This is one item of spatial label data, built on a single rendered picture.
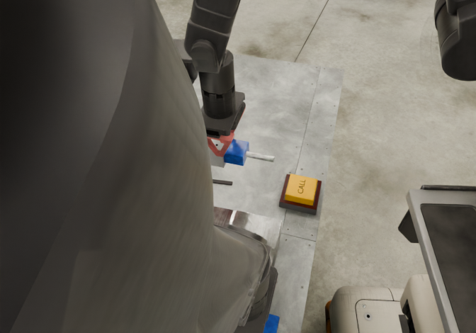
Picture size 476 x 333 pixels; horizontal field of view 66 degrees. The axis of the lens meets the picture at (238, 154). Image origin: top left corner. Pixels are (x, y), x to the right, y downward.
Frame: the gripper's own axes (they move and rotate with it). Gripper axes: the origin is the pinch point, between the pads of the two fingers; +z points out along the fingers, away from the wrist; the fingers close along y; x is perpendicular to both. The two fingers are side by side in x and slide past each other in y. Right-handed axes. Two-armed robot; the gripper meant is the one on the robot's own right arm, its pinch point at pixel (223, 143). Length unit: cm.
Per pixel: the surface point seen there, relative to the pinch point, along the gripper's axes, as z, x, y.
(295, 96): 15.6, 8.7, -36.1
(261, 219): 6.2, 10.3, 11.2
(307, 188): 11.6, 17.1, -1.9
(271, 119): 15.5, 4.3, -24.9
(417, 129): 97, 68, -121
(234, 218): 6.1, 5.5, 12.2
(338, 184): 96, 30, -71
